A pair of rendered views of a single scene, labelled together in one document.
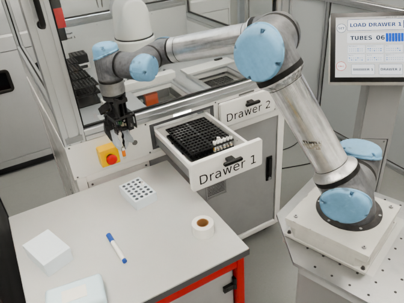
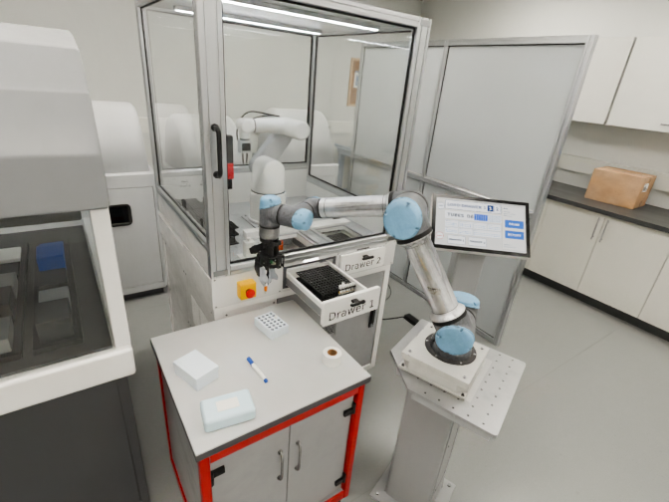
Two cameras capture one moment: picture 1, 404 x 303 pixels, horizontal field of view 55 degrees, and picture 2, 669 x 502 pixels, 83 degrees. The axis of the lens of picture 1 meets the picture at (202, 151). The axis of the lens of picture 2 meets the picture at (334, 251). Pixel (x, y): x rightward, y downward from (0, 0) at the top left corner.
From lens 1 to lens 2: 0.32 m
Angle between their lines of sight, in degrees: 12
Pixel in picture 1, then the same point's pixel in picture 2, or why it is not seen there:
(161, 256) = (297, 378)
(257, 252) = not seen: hidden behind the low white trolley
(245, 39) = (394, 208)
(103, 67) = (268, 215)
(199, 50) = (346, 211)
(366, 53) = (459, 227)
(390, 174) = not seen: hidden behind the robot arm
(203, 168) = (334, 307)
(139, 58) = (301, 211)
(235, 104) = (353, 257)
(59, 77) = (220, 218)
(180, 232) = (312, 361)
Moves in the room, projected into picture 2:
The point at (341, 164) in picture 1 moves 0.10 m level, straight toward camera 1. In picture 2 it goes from (454, 308) to (454, 325)
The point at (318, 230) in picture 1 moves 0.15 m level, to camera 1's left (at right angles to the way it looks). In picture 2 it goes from (428, 363) to (387, 364)
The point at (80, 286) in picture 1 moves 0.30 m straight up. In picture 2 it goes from (232, 398) to (230, 316)
